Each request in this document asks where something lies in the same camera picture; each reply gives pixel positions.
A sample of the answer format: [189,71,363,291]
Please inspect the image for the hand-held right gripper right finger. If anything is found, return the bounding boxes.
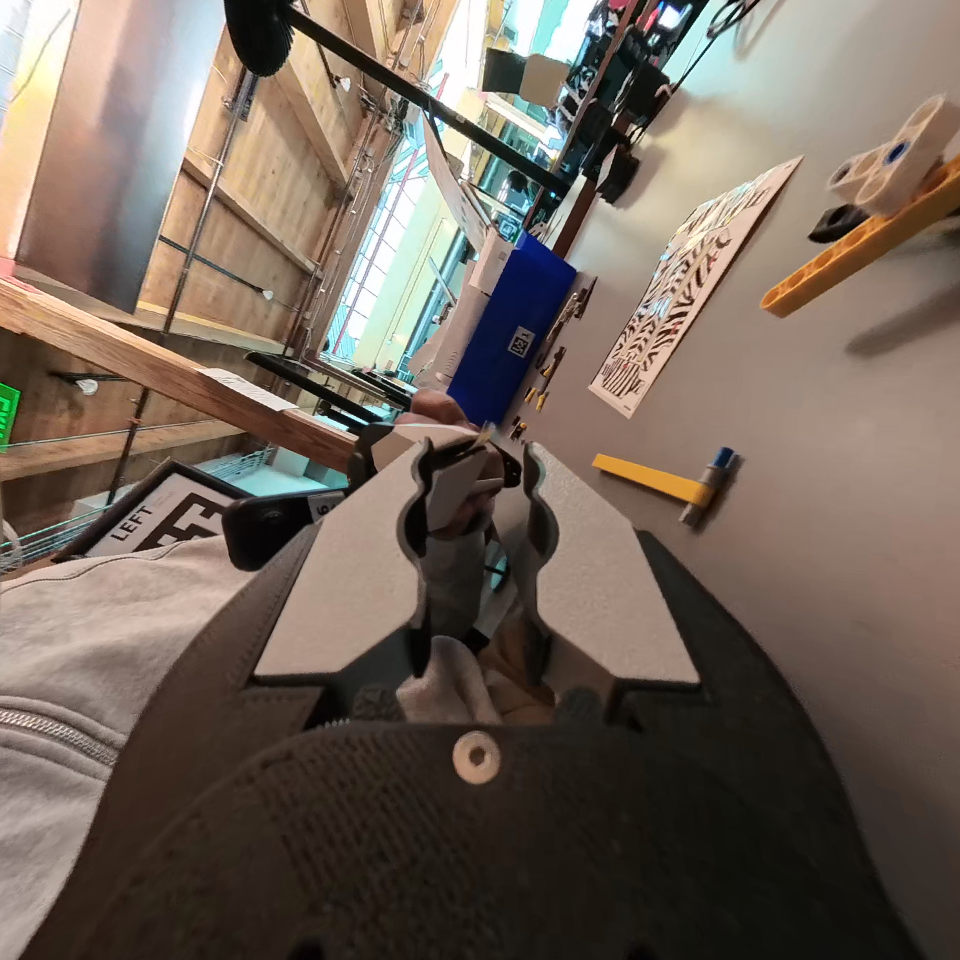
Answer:
[517,442,702,714]

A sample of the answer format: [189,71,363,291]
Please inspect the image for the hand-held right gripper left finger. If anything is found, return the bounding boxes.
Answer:
[255,441,436,685]

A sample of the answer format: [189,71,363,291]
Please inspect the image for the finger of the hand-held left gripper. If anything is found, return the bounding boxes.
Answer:
[427,448,496,535]
[378,421,483,470]

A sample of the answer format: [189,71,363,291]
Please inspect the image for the short yellow lego beam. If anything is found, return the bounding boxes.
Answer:
[592,447,740,526]

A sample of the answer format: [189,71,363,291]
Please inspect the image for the row of small lego parts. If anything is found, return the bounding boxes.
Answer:
[510,273,601,442]

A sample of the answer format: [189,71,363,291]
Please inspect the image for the long yellow lego beam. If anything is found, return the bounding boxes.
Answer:
[761,157,960,318]

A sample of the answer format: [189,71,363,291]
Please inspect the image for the black lego piece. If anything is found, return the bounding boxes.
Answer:
[808,204,871,243]

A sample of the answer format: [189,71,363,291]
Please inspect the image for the white lego connector piece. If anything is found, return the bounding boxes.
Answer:
[828,96,948,219]

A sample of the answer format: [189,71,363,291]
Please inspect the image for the person's left hand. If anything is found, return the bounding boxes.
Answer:
[411,390,481,430]

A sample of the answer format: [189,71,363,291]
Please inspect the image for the blue storage box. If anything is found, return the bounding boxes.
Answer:
[448,231,579,421]

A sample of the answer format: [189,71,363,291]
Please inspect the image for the wooden beam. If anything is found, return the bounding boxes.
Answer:
[0,277,361,474]

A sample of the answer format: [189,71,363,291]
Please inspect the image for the zebra striped sticker sheet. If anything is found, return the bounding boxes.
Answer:
[588,156,804,418]

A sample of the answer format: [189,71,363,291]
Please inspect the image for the black charging docks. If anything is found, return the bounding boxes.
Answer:
[562,0,676,205]

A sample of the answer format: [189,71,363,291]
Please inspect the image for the black pole stand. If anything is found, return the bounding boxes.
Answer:
[223,0,575,198]

